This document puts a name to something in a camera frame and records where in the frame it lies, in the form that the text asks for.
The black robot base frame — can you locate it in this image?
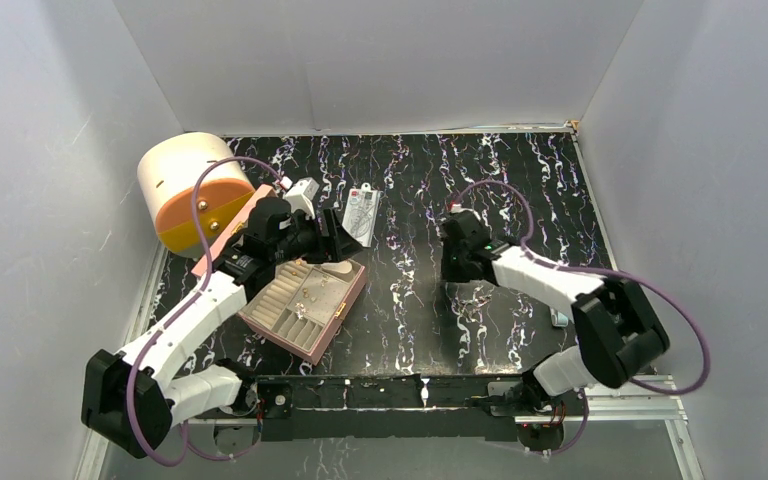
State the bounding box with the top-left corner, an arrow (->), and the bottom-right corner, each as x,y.
191,372 -> 591,453

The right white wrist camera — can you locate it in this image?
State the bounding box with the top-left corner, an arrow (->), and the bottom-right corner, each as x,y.
449,203 -> 482,222

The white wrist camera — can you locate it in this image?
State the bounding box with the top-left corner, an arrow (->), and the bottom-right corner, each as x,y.
282,177 -> 319,219
449,203 -> 482,222

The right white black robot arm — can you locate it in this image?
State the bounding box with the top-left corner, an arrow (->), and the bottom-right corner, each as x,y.
441,211 -> 670,414

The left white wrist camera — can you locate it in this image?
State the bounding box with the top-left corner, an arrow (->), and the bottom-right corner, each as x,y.
282,177 -> 319,219

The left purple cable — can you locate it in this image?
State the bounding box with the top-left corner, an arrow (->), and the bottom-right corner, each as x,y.
125,156 -> 293,469

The silver jewelry in box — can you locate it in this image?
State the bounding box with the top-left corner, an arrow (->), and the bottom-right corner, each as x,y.
294,302 -> 308,318

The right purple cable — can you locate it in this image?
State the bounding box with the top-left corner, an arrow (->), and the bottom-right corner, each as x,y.
450,180 -> 712,455

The small blue grey object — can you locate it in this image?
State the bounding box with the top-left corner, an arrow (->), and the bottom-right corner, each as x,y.
551,310 -> 569,328

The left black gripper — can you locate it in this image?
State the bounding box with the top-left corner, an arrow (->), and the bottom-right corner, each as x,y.
272,210 -> 362,266

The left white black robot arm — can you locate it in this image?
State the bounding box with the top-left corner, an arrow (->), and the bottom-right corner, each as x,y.
80,196 -> 364,466

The clear packaged necklace card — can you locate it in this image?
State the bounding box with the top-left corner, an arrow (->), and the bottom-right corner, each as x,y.
342,183 -> 382,248

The purple cable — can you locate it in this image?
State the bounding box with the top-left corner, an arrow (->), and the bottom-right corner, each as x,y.
450,180 -> 712,455
125,156 -> 293,469

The white orange cylindrical drawer box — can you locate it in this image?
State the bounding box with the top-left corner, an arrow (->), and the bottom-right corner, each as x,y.
137,132 -> 255,259

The pink open jewelry box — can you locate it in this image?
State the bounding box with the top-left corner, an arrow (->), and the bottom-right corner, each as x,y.
210,186 -> 366,364

